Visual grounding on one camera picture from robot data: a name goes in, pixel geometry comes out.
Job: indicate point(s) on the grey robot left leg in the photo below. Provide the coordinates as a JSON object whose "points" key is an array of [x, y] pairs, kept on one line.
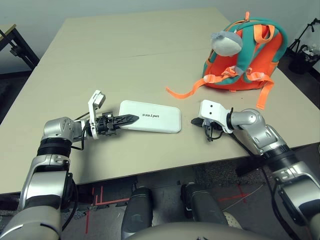
{"points": [[137, 212]]}

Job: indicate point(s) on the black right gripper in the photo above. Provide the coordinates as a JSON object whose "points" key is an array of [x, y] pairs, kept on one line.
{"points": [[215, 127]]}

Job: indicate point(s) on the white pencil case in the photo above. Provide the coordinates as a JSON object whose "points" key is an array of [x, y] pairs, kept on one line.
{"points": [[160, 120]]}

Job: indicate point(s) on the grey robot right leg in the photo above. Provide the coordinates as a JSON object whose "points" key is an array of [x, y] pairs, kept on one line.
{"points": [[202, 205]]}

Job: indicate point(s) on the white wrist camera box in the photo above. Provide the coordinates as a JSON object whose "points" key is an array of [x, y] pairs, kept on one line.
{"points": [[92, 112], [212, 110]]}

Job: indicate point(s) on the black waste bin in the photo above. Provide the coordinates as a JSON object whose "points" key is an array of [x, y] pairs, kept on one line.
{"points": [[300, 65]]}

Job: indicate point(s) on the white perforated shoe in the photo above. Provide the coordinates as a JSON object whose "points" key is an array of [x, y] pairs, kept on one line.
{"points": [[232, 220]]}

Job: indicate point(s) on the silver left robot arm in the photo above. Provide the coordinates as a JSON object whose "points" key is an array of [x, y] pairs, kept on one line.
{"points": [[55, 127]]}

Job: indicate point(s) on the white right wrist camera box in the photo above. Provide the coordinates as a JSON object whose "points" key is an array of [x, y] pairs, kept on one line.
{"points": [[212, 110]]}

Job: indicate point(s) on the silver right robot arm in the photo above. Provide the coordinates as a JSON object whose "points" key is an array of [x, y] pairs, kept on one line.
{"points": [[260, 135]]}

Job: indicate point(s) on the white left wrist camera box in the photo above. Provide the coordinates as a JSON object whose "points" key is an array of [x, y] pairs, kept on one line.
{"points": [[92, 112]]}

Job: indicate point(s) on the grey robot leg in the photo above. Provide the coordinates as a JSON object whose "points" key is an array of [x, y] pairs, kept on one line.
{"points": [[202, 205], [137, 212]]}

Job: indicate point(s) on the orange teal backpack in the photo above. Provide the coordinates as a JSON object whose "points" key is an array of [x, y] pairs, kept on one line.
{"points": [[265, 50]]}

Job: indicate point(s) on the black frame side table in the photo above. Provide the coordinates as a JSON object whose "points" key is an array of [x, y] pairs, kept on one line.
{"points": [[7, 30]]}

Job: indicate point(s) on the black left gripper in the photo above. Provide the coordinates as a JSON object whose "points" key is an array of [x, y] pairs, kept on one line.
{"points": [[105, 123]]}

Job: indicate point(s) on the black tripod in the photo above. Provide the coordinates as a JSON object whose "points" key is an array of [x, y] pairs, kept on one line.
{"points": [[298, 41]]}

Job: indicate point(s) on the beige robot torso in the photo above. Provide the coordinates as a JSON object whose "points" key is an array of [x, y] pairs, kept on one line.
{"points": [[187, 232]]}

